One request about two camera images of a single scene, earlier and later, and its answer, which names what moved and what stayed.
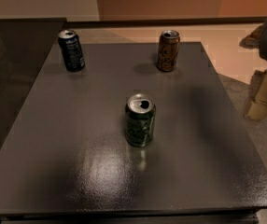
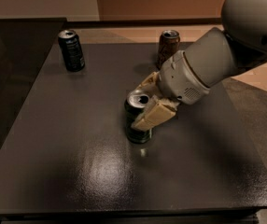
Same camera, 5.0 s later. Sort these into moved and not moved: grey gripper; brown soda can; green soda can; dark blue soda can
Moved: grey gripper
Not moved: dark blue soda can; green soda can; brown soda can
